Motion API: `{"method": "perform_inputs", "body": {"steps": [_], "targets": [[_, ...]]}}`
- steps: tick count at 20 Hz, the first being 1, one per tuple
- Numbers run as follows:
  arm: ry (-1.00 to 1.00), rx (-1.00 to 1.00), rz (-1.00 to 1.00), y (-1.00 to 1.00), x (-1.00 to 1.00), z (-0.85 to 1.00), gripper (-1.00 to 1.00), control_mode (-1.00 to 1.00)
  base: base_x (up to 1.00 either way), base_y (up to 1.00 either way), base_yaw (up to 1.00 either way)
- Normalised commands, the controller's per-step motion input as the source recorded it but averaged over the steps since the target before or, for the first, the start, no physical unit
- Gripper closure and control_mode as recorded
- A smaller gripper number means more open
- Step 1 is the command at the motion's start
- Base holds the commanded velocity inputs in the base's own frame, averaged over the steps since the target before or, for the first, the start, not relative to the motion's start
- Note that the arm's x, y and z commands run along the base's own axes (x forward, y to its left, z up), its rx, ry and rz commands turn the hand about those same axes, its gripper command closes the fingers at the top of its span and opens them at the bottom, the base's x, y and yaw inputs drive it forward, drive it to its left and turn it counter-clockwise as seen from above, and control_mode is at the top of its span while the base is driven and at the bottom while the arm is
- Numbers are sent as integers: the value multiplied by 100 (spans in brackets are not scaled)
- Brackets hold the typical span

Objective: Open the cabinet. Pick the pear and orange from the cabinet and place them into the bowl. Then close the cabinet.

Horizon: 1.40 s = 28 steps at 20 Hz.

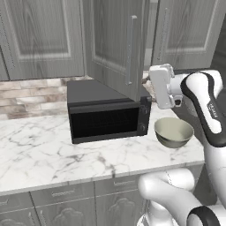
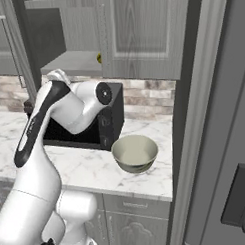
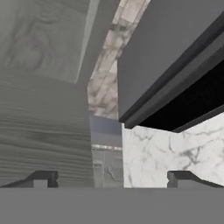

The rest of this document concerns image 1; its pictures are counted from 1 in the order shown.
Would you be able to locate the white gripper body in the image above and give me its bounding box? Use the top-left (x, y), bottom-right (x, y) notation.
top-left (148, 64), bottom-right (176, 110)

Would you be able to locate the pale green bowl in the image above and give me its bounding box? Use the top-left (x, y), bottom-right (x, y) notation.
top-left (154, 117), bottom-right (195, 149)

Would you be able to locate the open grey cabinet door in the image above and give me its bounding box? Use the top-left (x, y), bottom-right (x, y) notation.
top-left (82, 0), bottom-right (151, 102)

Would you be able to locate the grey base cabinet door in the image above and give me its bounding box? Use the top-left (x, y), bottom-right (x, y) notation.
top-left (94, 190), bottom-right (149, 226)
top-left (34, 199), bottom-right (97, 226)
top-left (0, 207), bottom-right (41, 226)

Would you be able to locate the black toaster oven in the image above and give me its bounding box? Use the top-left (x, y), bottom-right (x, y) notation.
top-left (66, 79), bottom-right (153, 145)

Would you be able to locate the grey drawer front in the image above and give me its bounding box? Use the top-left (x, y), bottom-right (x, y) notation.
top-left (94, 173), bottom-right (146, 197)
top-left (30, 181), bottom-right (95, 207)
top-left (0, 192), bottom-right (34, 214)

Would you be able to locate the silver bar door handle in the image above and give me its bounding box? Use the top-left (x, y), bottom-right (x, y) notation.
top-left (124, 15), bottom-right (139, 87)

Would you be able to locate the grey bar door handle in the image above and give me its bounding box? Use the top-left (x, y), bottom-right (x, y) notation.
top-left (156, 7), bottom-right (170, 62)
top-left (0, 14), bottom-right (15, 72)

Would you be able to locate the grey wall cabinet door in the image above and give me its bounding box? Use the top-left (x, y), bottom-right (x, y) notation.
top-left (0, 0), bottom-right (87, 81)
top-left (151, 0), bottom-right (226, 71)

